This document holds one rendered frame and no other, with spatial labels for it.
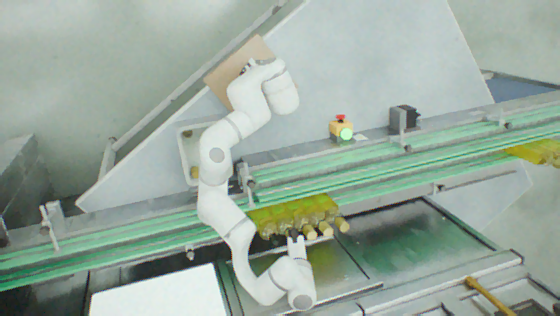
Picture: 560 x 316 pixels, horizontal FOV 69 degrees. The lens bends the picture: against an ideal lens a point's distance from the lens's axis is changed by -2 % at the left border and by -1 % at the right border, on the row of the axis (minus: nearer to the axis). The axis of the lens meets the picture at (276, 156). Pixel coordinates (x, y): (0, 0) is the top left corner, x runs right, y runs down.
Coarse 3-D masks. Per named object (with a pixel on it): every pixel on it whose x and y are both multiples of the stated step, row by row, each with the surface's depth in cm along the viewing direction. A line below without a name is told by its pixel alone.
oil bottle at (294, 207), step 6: (288, 204) 146; (294, 204) 145; (300, 204) 145; (288, 210) 143; (294, 210) 141; (300, 210) 141; (294, 216) 138; (300, 216) 138; (306, 216) 138; (294, 222) 138; (300, 222) 137; (300, 228) 138
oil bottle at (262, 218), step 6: (252, 210) 145; (258, 210) 145; (264, 210) 144; (252, 216) 147; (258, 216) 141; (264, 216) 140; (270, 216) 140; (258, 222) 138; (264, 222) 137; (270, 222) 136; (258, 228) 139; (264, 228) 134; (270, 228) 134; (276, 228) 135; (264, 234) 134; (276, 234) 136
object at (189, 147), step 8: (184, 128) 139; (192, 128) 140; (200, 128) 148; (192, 136) 149; (184, 144) 149; (192, 144) 150; (184, 152) 147; (192, 152) 151; (184, 160) 143; (192, 160) 152; (184, 168) 144; (232, 168) 150; (192, 176) 152; (192, 184) 147
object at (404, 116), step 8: (392, 112) 169; (400, 112) 164; (408, 112) 165; (416, 112) 166; (392, 120) 171; (400, 120) 165; (408, 120) 166; (416, 120) 168; (400, 128) 167; (408, 128) 168
